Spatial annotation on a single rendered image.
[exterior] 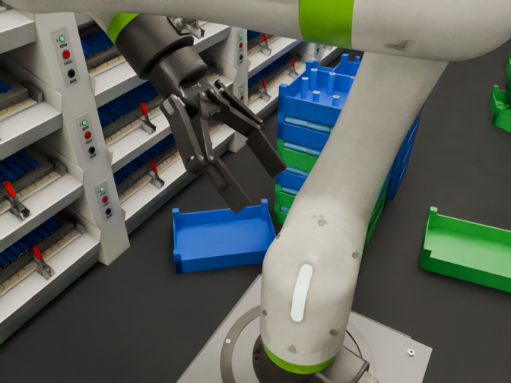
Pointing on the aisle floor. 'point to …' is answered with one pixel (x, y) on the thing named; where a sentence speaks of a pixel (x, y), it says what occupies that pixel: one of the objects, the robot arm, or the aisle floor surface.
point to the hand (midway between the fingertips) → (258, 182)
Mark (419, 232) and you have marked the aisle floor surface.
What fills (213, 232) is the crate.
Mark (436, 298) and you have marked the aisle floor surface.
